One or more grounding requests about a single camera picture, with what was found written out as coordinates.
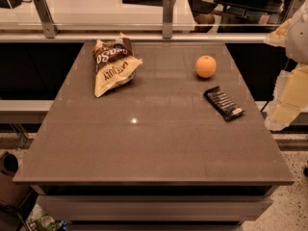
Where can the black rxbar chocolate bar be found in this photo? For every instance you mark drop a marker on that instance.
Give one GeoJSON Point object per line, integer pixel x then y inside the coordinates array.
{"type": "Point", "coordinates": [228, 109]}

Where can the middle metal glass bracket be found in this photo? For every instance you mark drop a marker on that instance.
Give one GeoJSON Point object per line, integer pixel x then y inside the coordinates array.
{"type": "Point", "coordinates": [167, 18]}

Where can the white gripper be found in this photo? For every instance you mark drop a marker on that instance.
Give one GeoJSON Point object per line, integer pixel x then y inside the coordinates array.
{"type": "Point", "coordinates": [298, 38]}

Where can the right metal glass bracket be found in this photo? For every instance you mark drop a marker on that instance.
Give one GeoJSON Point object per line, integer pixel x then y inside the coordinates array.
{"type": "Point", "coordinates": [293, 7]}

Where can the brown beige chip bag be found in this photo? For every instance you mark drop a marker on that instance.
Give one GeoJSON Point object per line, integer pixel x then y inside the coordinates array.
{"type": "Point", "coordinates": [115, 63]}

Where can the seated person in background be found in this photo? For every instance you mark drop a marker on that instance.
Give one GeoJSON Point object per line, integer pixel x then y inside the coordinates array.
{"type": "Point", "coordinates": [249, 16]}

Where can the brown bin at left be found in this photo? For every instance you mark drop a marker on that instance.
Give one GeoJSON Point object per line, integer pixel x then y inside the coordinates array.
{"type": "Point", "coordinates": [11, 193]}

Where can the metal glass bracket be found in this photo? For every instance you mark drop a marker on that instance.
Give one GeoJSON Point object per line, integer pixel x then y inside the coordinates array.
{"type": "Point", "coordinates": [49, 28]}
{"type": "Point", "coordinates": [167, 18]}
{"type": "Point", "coordinates": [293, 7]}

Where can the orange fruit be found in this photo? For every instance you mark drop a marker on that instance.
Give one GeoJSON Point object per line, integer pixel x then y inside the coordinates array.
{"type": "Point", "coordinates": [205, 66]}

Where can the left metal glass bracket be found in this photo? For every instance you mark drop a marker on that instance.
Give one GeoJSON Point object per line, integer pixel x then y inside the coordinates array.
{"type": "Point", "coordinates": [49, 28]}

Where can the glass barrier panel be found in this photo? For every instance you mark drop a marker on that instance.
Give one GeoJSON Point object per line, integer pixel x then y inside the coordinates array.
{"type": "Point", "coordinates": [85, 15]}

